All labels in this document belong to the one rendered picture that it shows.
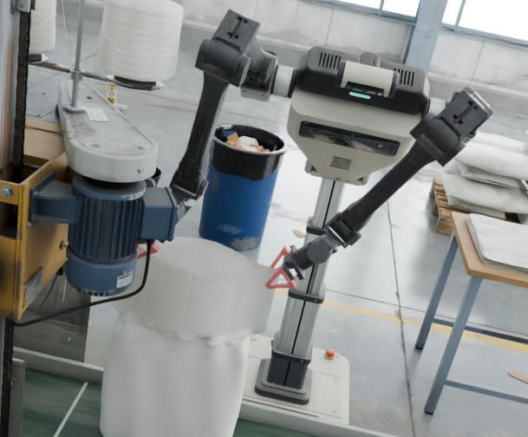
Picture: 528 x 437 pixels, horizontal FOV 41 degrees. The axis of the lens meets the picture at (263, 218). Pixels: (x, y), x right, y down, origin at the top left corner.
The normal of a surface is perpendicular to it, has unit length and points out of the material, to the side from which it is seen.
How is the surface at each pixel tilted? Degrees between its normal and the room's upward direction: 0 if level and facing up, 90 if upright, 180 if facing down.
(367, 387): 0
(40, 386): 0
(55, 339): 90
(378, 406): 0
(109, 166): 90
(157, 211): 90
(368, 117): 40
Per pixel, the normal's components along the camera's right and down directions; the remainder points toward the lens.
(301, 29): -0.12, 0.39
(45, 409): 0.18, -0.90
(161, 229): 0.29, 0.44
